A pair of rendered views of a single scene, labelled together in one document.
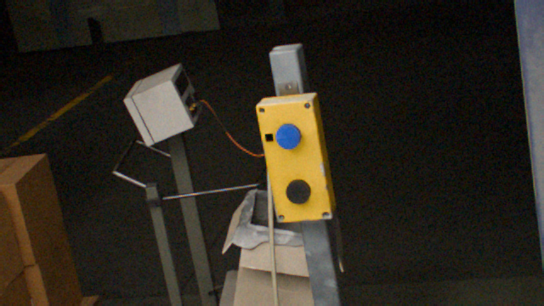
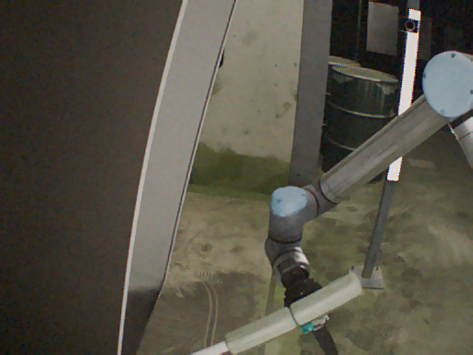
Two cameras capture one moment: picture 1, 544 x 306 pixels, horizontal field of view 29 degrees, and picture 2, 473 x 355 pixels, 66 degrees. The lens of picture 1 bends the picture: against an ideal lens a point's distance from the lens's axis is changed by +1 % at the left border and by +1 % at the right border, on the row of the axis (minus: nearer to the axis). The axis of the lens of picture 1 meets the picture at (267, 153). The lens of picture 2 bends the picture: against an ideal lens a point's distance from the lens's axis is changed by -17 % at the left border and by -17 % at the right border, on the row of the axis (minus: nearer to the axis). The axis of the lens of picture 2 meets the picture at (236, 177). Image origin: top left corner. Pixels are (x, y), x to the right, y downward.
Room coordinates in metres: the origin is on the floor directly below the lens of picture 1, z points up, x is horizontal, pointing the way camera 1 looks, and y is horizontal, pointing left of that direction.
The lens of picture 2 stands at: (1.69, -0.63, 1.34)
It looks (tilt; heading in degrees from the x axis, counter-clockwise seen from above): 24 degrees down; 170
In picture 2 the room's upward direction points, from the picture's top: 4 degrees clockwise
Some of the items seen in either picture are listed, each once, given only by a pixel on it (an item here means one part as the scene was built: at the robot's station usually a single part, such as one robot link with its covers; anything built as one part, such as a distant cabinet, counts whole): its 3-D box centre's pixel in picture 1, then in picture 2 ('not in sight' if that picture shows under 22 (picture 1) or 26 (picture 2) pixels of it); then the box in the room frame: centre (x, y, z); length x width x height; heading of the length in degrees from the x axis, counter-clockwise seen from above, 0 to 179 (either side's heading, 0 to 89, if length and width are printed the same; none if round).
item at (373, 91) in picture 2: not in sight; (359, 123); (-1.43, 0.92, 0.44); 0.59 x 0.58 x 0.89; 177
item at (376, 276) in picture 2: not in sight; (366, 276); (0.02, 0.41, 0.01); 0.20 x 0.20 x 0.01; 73
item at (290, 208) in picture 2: not in sight; (289, 213); (0.74, -0.32, 0.82); 0.12 x 0.09 x 0.12; 126
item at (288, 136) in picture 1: (288, 136); not in sight; (2.02, -0.05, 1.48); 0.05 x 0.02 x 0.05; 73
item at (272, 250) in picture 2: not in sight; (284, 252); (0.76, -0.33, 0.71); 0.12 x 0.09 x 0.10; 0
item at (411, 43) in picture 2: not in sight; (406, 96); (0.06, 0.40, 1.02); 0.06 x 0.02 x 0.83; 73
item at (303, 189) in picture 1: (298, 191); not in sight; (2.02, -0.05, 1.36); 0.05 x 0.02 x 0.05; 73
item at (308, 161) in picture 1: (297, 158); not in sight; (2.06, -0.06, 1.42); 0.12 x 0.06 x 0.26; 73
